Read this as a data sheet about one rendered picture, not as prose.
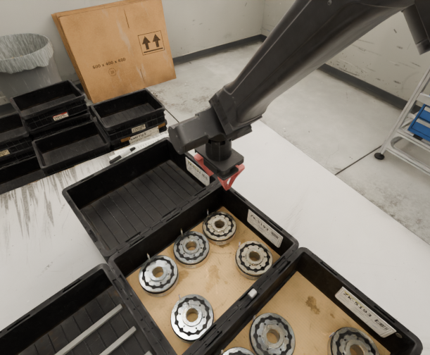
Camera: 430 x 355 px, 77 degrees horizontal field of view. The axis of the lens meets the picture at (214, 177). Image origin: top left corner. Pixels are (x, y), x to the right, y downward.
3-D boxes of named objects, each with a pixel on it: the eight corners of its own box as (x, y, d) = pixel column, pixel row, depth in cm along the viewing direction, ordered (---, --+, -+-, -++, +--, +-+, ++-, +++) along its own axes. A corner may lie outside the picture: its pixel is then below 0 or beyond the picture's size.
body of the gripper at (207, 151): (223, 177, 57) (223, 152, 52) (193, 153, 62) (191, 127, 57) (244, 163, 60) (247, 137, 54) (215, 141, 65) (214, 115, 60)
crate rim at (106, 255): (168, 140, 101) (167, 135, 100) (222, 184, 86) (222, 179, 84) (62, 195, 83) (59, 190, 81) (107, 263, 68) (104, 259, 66)
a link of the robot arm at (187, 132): (257, 129, 46) (236, 82, 46) (199, 155, 42) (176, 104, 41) (229, 144, 57) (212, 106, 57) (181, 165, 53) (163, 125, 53)
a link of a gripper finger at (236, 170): (223, 201, 63) (223, 175, 56) (204, 184, 67) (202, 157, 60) (243, 187, 66) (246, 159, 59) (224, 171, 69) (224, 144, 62)
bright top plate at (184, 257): (197, 226, 81) (196, 225, 81) (215, 251, 76) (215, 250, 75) (167, 243, 78) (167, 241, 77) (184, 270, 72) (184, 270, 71)
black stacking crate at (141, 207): (171, 159, 108) (167, 136, 100) (221, 203, 93) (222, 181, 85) (74, 213, 90) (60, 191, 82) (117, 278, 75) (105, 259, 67)
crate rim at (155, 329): (222, 184, 86) (222, 179, 84) (300, 248, 71) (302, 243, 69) (108, 263, 68) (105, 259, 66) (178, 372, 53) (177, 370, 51)
